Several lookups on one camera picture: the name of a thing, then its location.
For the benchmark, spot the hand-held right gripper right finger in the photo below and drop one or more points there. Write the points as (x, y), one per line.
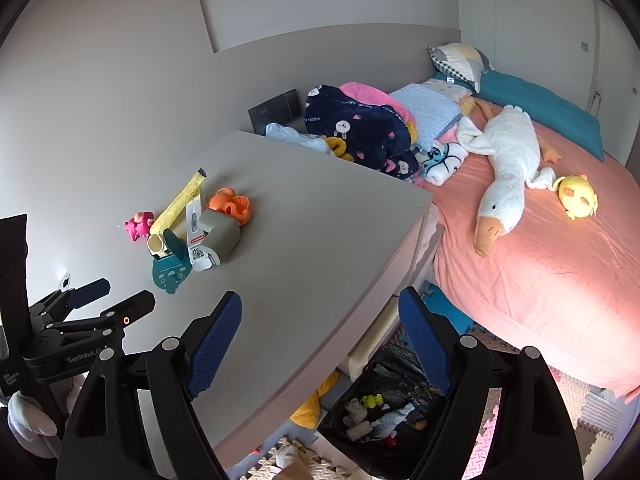
(425, 345)

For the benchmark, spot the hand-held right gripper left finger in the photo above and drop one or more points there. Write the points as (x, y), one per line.
(215, 340)

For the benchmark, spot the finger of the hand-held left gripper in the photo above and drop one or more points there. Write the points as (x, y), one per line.
(90, 290)
(132, 310)

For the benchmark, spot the black trash bin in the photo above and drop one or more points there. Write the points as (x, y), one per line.
(395, 375)

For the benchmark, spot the brown plush toy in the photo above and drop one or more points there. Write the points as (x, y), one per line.
(421, 424)

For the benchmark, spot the pink rubber toy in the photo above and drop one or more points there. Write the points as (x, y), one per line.
(137, 225)

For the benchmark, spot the grey fish plush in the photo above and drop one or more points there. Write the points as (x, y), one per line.
(392, 419)

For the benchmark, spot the white cardboard box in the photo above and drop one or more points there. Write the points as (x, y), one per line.
(195, 237)

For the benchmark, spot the red heart plush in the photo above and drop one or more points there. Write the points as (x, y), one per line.
(390, 442)

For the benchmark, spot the grey tape roll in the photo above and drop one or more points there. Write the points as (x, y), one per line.
(222, 232)

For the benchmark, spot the yellow packet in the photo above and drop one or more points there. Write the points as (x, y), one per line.
(177, 202)

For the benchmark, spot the orange rubber toy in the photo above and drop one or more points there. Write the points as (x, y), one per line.
(232, 205)

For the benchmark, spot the yellow plush cushion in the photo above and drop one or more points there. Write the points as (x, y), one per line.
(305, 410)

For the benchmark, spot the bed with pink sheet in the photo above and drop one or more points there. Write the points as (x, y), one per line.
(540, 285)

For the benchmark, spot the foam floor mat tiles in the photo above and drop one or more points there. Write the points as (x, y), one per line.
(590, 420)

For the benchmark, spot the white goose plush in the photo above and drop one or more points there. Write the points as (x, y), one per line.
(505, 160)

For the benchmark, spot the yellow chick plush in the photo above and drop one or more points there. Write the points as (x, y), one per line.
(577, 197)

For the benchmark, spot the light blue cloth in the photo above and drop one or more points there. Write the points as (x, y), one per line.
(295, 137)

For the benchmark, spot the navy printed blanket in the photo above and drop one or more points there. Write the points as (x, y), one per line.
(360, 135)

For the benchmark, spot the light blue dotted pillow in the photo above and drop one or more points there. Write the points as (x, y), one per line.
(425, 110)

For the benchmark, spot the pink fleece blanket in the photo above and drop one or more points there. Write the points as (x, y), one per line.
(372, 94)

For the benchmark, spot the teal long pillow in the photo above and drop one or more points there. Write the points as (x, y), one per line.
(545, 105)

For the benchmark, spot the patchwork pillow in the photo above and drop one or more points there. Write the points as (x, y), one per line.
(460, 62)

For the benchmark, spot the white closet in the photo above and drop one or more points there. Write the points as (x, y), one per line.
(617, 60)

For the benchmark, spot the dark wall socket panel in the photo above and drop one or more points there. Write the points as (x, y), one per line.
(275, 110)

